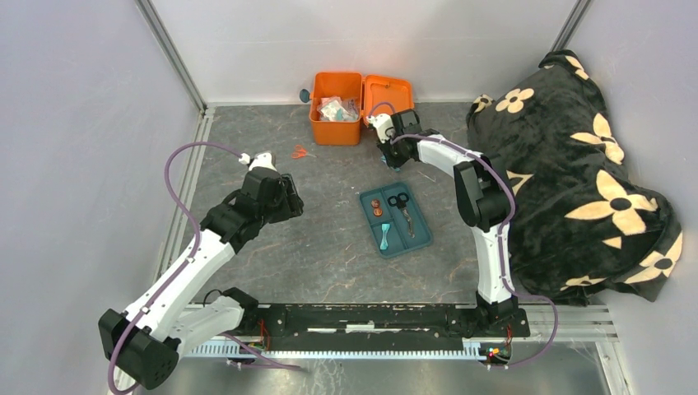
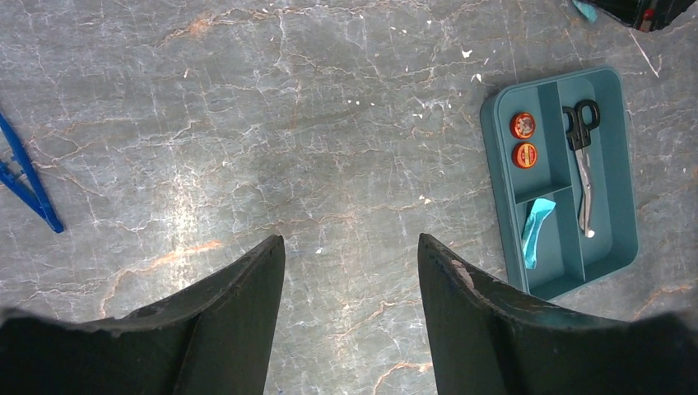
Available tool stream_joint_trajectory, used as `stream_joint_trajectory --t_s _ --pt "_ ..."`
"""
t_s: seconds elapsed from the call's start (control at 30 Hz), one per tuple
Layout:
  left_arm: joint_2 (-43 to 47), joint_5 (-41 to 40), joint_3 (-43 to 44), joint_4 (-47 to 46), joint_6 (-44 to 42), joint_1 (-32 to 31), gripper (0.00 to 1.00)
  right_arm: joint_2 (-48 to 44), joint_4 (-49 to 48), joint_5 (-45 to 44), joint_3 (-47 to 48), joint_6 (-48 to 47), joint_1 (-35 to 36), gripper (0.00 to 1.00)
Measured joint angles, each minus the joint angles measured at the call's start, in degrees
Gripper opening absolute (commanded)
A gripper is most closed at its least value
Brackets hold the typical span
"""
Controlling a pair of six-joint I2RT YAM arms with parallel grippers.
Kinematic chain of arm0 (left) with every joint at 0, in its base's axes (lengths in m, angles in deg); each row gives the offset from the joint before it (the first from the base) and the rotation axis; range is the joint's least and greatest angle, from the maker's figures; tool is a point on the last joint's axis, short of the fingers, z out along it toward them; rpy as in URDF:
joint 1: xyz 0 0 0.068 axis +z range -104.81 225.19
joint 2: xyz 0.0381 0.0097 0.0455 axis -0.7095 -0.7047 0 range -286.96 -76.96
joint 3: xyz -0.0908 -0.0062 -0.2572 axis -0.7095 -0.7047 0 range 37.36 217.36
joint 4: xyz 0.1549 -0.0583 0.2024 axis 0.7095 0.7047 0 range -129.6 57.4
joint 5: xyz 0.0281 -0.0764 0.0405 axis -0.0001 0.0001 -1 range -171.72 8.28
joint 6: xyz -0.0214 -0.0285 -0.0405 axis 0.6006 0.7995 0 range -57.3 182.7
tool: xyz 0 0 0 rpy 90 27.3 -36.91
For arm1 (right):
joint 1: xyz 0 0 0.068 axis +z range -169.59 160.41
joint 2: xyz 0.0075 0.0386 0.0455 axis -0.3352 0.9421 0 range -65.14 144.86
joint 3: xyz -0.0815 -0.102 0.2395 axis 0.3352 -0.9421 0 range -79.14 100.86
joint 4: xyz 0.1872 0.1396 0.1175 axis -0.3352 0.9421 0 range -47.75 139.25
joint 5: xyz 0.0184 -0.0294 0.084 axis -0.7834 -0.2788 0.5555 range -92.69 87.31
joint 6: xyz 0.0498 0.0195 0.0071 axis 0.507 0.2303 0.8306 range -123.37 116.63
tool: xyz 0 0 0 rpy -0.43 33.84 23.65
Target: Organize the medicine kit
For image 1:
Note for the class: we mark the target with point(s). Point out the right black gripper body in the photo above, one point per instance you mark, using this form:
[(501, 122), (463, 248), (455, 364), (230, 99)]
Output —
[(394, 153)]

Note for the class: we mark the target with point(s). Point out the teal knob behind box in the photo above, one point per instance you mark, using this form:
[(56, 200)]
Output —
[(304, 96)]

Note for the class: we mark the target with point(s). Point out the teal plastic tray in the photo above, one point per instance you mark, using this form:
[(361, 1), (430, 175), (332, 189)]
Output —
[(399, 241)]

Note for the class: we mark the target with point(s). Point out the orange handled small scissors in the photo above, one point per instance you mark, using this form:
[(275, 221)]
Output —
[(300, 152)]

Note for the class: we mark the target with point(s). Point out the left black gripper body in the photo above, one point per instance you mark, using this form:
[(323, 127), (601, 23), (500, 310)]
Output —
[(284, 206)]

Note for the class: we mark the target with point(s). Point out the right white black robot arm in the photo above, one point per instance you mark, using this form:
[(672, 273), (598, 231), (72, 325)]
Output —
[(484, 197)]

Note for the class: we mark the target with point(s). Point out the orange medicine kit box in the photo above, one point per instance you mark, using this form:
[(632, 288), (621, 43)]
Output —
[(367, 94)]

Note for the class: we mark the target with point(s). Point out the black mounting base rail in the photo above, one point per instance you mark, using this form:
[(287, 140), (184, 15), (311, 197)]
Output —
[(377, 327)]

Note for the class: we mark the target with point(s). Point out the black handled scissors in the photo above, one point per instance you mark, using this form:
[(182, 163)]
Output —
[(400, 201)]

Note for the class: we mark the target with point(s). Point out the black floral blanket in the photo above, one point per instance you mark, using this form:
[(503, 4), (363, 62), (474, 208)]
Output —
[(581, 225)]

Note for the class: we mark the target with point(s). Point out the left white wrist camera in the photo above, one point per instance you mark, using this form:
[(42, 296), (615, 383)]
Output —
[(262, 160)]

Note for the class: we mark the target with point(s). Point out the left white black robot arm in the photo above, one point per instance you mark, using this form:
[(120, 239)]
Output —
[(148, 338)]

